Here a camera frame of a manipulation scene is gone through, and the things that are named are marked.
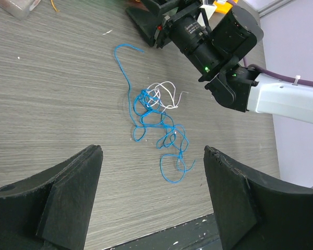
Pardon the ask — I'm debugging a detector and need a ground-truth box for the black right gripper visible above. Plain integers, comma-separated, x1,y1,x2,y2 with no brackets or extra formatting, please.
126,0,206,48

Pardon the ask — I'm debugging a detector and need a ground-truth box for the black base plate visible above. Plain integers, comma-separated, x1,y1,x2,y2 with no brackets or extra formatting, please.
111,214,222,250

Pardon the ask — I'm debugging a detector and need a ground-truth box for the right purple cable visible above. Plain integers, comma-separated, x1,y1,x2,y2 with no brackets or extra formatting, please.
224,0,313,88

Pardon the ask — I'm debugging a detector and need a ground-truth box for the orange bin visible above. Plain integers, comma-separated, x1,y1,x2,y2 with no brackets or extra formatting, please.
214,0,233,14

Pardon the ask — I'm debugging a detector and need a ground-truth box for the white cable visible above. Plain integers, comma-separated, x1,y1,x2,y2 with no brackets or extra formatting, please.
145,81,189,109

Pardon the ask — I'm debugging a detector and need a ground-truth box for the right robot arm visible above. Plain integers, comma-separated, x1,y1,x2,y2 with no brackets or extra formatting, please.
126,1,313,124

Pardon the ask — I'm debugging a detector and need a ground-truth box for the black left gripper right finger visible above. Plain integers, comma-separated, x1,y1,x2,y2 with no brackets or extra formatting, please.
203,146,313,249

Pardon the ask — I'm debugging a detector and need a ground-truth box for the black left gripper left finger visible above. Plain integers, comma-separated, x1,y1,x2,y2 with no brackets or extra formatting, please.
0,145,103,249

